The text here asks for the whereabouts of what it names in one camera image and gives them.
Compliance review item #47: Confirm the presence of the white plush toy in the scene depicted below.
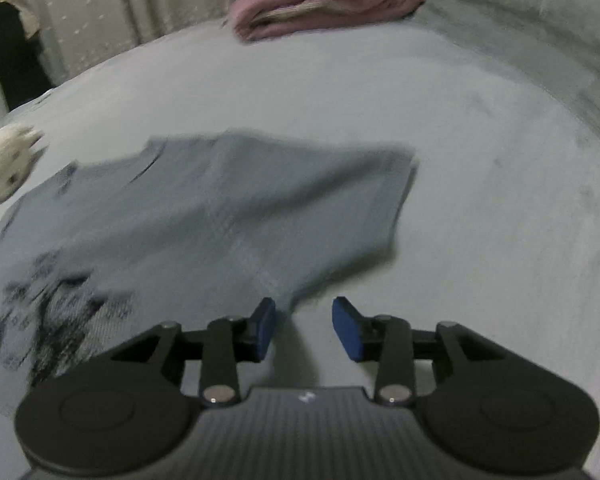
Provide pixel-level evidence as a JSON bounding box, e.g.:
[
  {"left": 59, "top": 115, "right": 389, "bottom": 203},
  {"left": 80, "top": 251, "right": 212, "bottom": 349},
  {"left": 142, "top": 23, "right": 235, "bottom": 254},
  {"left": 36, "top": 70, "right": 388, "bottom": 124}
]
[{"left": 0, "top": 124, "right": 46, "bottom": 213}]

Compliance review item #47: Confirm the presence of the dark cloth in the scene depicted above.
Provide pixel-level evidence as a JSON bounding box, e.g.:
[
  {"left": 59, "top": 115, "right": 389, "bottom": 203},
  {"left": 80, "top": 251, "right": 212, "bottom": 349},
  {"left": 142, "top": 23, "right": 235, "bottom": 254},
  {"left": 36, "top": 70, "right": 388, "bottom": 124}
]
[{"left": 0, "top": 2, "right": 56, "bottom": 111}]

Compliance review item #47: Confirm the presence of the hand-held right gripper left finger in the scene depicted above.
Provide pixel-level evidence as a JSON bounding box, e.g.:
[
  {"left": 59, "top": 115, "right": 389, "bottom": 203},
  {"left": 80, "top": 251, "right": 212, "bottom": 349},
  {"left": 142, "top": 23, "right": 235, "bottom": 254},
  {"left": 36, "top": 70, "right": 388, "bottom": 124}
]
[{"left": 98, "top": 297, "right": 277, "bottom": 407}]

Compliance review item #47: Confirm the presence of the pale dotted curtain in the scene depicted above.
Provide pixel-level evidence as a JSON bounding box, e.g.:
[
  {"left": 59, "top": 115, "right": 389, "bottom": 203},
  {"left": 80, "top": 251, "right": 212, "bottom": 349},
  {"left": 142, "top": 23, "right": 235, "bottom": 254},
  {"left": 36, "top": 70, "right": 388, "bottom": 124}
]
[{"left": 10, "top": 0, "right": 231, "bottom": 86}]

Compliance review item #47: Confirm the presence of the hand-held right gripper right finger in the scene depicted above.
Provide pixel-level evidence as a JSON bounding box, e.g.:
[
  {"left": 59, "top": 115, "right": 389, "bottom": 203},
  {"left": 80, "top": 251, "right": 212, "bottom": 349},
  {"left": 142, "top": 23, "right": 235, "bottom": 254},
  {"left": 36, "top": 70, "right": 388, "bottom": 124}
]
[{"left": 331, "top": 296, "right": 506, "bottom": 407}]

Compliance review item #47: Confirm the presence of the grey bed sheet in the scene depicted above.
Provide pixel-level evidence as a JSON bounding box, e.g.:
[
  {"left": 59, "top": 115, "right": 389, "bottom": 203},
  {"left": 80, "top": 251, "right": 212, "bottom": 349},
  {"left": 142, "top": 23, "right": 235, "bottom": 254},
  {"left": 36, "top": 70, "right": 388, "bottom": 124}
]
[{"left": 0, "top": 0, "right": 600, "bottom": 480}]

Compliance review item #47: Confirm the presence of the grey knit sweater black print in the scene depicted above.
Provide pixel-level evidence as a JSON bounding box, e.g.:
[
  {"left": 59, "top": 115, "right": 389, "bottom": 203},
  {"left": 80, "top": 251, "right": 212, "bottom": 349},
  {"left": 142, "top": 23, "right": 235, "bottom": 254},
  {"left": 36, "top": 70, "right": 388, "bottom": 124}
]
[{"left": 0, "top": 130, "right": 420, "bottom": 411}]

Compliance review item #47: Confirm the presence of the grey quilted bedspread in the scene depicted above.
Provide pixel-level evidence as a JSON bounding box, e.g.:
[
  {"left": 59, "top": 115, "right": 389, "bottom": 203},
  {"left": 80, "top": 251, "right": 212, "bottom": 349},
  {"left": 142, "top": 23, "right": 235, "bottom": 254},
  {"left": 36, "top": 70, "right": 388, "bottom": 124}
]
[{"left": 420, "top": 0, "right": 600, "bottom": 161}]

